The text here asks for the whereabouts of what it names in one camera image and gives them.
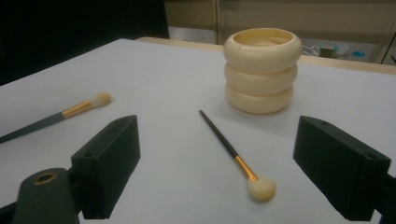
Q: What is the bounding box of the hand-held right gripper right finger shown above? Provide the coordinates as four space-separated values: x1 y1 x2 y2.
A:
292 115 392 222

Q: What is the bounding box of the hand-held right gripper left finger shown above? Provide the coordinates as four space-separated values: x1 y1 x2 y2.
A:
70 115 141 220

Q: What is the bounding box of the cream ringed brush holder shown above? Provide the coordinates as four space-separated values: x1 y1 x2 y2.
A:
222 27 304 115

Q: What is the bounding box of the white table mat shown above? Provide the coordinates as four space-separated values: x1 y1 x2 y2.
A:
0 38 396 224

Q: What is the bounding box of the black curtain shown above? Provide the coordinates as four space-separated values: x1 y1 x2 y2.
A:
0 0 171 87

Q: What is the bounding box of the wooden shelf unit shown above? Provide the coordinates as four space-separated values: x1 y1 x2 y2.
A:
163 0 396 65

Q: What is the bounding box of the white cable bundle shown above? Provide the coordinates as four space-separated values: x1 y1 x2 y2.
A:
302 45 321 58

